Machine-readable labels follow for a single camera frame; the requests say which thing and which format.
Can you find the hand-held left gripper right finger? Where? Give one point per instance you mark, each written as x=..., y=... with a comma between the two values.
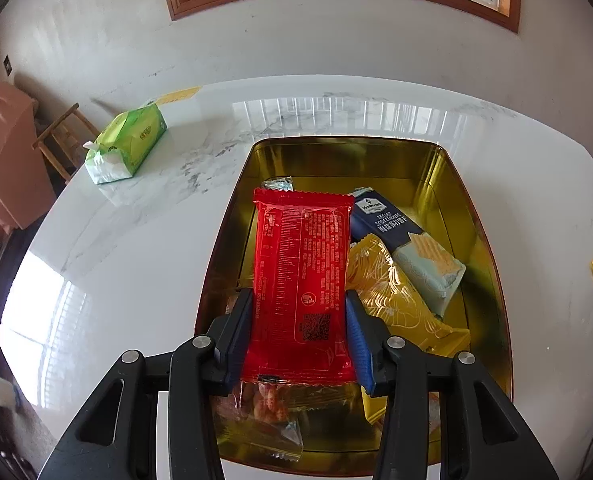
x=359, y=350

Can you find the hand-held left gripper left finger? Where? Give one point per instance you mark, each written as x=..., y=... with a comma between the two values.
x=241, y=340

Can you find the yellow plain snack packet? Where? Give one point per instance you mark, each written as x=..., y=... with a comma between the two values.
x=374, y=405

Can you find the yellow line-patterned snack packet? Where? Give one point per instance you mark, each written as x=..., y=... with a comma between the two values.
x=396, y=305

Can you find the clear orange peanut snack packet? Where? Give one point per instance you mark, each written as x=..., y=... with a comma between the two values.
x=266, y=405

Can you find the red snack packet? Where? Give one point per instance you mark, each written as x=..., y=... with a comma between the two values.
x=299, y=270

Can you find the navy cracker packet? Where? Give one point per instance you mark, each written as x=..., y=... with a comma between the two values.
x=406, y=240

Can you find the black sesame block red label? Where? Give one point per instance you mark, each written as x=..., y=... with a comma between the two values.
x=278, y=183

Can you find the maroon gold-lined tin box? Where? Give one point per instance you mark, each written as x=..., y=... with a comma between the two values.
x=456, y=220

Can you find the green tissue pack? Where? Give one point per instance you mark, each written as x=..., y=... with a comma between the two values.
x=131, y=142

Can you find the yellow table sticker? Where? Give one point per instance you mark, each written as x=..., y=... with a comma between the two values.
x=179, y=95

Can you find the wooden chair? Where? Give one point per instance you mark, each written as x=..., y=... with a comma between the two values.
x=64, y=140

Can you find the pink covered cabinet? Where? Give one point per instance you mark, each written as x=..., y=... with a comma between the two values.
x=9, y=160

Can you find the black wall switch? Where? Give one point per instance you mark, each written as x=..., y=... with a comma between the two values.
x=8, y=66

